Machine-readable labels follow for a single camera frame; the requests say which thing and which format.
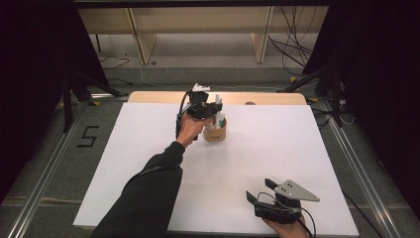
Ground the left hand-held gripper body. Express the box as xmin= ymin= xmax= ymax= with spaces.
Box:
xmin=180 ymin=82 xmax=212 ymax=121

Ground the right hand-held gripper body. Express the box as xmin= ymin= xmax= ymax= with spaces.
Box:
xmin=254 ymin=178 xmax=321 ymax=225

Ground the green and white glue stick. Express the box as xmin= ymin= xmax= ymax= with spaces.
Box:
xmin=215 ymin=112 xmax=227 ymax=130

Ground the tan fabric pen holder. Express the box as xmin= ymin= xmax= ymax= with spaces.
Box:
xmin=202 ymin=114 xmax=228 ymax=143

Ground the person's right hand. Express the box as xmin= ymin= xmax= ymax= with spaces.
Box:
xmin=263 ymin=216 xmax=311 ymax=238

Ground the person's left hand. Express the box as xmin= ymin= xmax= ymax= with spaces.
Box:
xmin=176 ymin=113 xmax=214 ymax=149

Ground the white board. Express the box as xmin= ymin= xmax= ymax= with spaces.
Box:
xmin=72 ymin=101 xmax=360 ymax=237

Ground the light wooden table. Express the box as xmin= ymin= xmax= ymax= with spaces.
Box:
xmin=127 ymin=91 xmax=308 ymax=106

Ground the beige wooden desk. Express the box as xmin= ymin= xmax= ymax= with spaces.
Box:
xmin=78 ymin=5 xmax=331 ymax=65

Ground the black tripod stand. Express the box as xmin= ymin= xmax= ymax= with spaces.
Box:
xmin=276 ymin=62 xmax=346 ymax=128
xmin=60 ymin=70 xmax=130 ymax=133

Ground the black tape floor mark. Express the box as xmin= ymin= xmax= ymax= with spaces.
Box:
xmin=76 ymin=125 xmax=100 ymax=149

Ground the black curtain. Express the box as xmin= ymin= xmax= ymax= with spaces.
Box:
xmin=0 ymin=0 xmax=110 ymax=204
xmin=301 ymin=0 xmax=420 ymax=212

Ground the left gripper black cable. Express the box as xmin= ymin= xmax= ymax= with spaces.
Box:
xmin=174 ymin=90 xmax=194 ymax=140

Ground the aluminium floor rail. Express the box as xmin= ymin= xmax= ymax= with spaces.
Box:
xmin=318 ymin=98 xmax=402 ymax=238
xmin=6 ymin=93 xmax=130 ymax=238

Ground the black floor cable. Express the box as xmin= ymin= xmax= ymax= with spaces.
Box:
xmin=98 ymin=55 xmax=132 ymax=70

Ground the bundle of black cables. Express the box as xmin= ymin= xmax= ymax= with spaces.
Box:
xmin=267 ymin=5 xmax=318 ymax=77

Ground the black frame bar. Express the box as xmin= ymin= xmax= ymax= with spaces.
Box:
xmin=73 ymin=0 xmax=331 ymax=8

